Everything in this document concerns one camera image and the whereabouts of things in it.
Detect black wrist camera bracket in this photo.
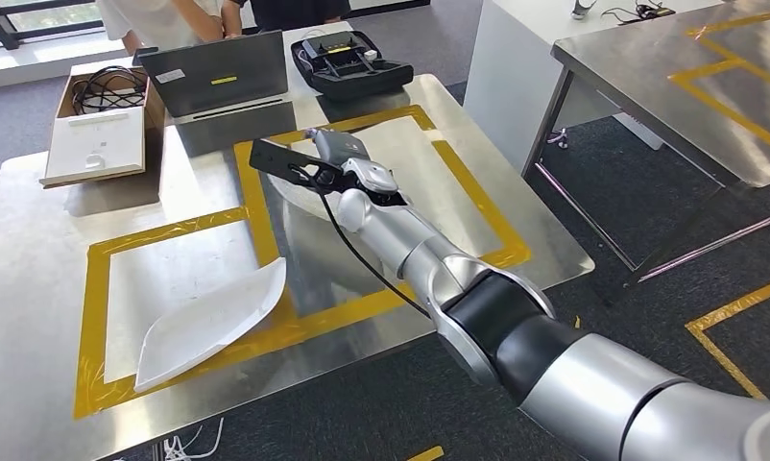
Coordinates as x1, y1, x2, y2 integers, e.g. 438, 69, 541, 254
249, 138, 347, 193

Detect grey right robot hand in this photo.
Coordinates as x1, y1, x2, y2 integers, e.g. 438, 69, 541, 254
303, 127, 373, 169

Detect black device with cable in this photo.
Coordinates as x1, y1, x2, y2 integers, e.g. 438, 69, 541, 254
599, 0, 677, 25

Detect open cardboard box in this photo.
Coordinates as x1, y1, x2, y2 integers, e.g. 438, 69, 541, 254
39, 61, 168, 189

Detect stainless steel table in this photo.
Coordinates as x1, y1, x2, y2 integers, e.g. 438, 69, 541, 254
521, 0, 770, 285

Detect black window rail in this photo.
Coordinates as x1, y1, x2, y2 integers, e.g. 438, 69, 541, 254
0, 0, 107, 51

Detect black camera cable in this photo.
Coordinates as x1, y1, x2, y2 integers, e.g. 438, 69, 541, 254
294, 163, 435, 321

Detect yellow table tape rectangle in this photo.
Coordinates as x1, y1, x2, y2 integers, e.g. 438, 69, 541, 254
667, 11, 770, 151

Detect white curved plastic part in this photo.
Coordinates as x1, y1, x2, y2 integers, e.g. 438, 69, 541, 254
133, 257, 290, 395

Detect grey laptop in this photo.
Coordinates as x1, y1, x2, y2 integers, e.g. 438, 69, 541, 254
132, 30, 292, 122

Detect black equipment case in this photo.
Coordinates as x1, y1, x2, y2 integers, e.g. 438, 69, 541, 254
290, 30, 416, 103

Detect stainless steel workbench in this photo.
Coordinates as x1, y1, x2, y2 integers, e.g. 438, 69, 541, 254
0, 73, 596, 461

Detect person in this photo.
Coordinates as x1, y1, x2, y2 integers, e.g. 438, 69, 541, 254
95, 0, 229, 57
221, 0, 352, 37

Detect white foam insert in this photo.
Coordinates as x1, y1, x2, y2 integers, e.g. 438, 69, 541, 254
43, 107, 147, 183

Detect black coiled cables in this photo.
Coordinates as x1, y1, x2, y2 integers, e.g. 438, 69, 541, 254
71, 65, 150, 116

